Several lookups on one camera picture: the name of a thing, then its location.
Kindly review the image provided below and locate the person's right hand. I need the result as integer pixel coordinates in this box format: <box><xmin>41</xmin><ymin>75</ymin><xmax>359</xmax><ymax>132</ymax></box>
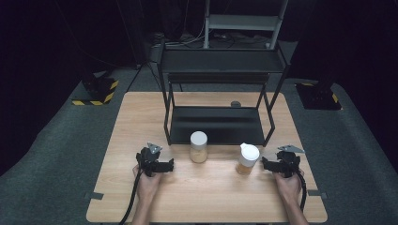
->
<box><xmin>274</xmin><ymin>169</ymin><xmax>305</xmax><ymax>204</ymax></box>

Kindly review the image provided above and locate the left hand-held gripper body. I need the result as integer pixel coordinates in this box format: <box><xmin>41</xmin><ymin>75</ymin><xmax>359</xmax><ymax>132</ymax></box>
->
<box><xmin>135</xmin><ymin>142</ymin><xmax>163</xmax><ymax>178</ymax></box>

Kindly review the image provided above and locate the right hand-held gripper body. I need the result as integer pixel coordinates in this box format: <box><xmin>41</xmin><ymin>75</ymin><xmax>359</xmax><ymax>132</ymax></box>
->
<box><xmin>275</xmin><ymin>144</ymin><xmax>306</xmax><ymax>179</ymax></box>

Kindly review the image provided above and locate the person's left hand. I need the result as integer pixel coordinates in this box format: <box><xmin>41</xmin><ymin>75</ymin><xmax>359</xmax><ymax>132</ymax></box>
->
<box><xmin>131</xmin><ymin>164</ymin><xmax>164</xmax><ymax>203</ymax></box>

